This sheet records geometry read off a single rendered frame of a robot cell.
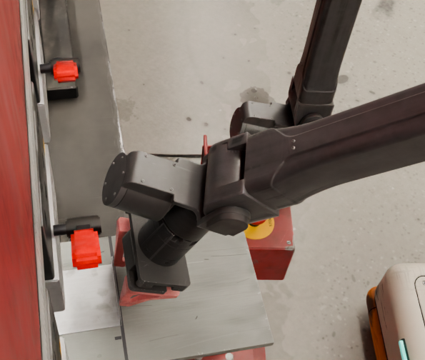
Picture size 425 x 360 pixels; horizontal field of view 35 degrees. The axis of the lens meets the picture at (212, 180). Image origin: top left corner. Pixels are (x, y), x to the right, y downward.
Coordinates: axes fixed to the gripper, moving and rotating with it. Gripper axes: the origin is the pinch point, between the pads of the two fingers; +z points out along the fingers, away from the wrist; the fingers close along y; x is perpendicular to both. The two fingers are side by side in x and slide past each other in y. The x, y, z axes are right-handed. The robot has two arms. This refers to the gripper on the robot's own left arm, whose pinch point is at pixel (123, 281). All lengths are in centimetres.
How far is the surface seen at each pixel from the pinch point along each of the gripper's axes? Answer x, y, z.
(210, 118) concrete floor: 84, -111, 71
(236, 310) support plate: 12.6, 5.1, -4.7
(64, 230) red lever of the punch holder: -16.2, 6.7, -18.8
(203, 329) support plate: 8.6, 7.0, -2.6
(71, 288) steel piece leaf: -5.1, -0.9, 4.3
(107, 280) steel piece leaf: -1.0, -1.3, 2.2
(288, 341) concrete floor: 90, -27, 68
